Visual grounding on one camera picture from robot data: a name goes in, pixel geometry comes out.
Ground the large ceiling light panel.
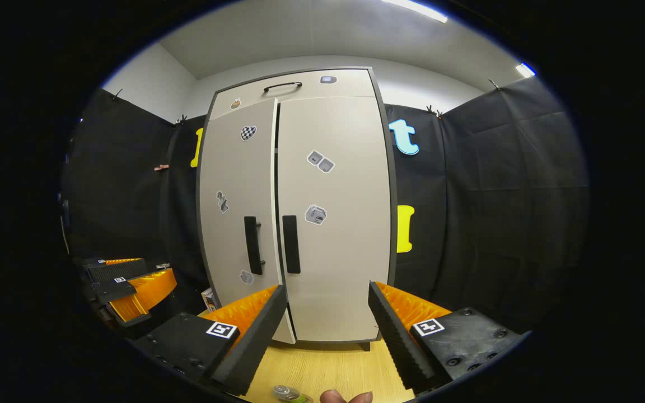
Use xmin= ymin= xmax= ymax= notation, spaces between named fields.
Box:
xmin=381 ymin=0 xmax=449 ymax=24

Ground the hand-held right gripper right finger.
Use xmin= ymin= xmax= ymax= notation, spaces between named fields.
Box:
xmin=367 ymin=281 xmax=533 ymax=392

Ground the black backdrop cloth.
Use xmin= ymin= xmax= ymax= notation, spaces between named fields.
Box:
xmin=59 ymin=76 xmax=589 ymax=336

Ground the green label drink bottle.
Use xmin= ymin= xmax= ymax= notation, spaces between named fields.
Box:
xmin=272 ymin=385 xmax=315 ymax=403

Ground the grey cabinet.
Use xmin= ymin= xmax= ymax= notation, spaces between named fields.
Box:
xmin=195 ymin=66 xmax=399 ymax=352

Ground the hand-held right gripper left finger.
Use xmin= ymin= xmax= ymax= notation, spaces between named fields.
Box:
xmin=132 ymin=284 xmax=288 ymax=397

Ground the grey cabinet door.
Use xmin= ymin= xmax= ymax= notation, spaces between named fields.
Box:
xmin=275 ymin=95 xmax=395 ymax=343
xmin=198 ymin=98 xmax=296 ymax=345

